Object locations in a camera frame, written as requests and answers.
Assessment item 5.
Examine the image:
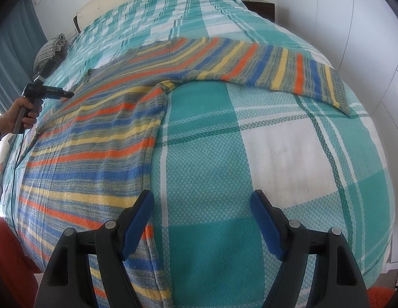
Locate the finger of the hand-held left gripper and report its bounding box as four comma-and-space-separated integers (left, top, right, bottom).
42, 86, 75, 99

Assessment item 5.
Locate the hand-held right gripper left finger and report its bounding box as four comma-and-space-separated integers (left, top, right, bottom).
34, 190, 155, 308

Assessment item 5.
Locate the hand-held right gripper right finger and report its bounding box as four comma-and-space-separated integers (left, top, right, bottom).
250, 189, 369, 308

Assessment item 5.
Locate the striped knitted sweater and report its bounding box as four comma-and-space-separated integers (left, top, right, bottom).
11, 37, 350, 308

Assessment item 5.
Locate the person's left hand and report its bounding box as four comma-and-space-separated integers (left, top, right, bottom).
0, 97, 38, 133

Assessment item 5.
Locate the grey checked folded cloth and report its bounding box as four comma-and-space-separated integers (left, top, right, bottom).
34, 33, 67, 71

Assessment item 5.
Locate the teal curtain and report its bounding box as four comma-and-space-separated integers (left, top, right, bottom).
0, 0, 49, 110

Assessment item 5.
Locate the patterned cream pillow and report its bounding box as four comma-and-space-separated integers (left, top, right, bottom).
0, 135, 10, 203

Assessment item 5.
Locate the teal checked blanket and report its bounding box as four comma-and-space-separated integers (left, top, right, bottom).
0, 0, 397, 308

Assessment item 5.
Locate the red rug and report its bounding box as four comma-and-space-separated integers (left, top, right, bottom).
0, 216, 398, 308

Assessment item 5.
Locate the white wardrobe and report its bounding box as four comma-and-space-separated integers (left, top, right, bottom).
278, 0, 398, 264

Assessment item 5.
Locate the dark wooden nightstand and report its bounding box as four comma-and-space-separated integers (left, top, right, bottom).
244, 0, 276, 23

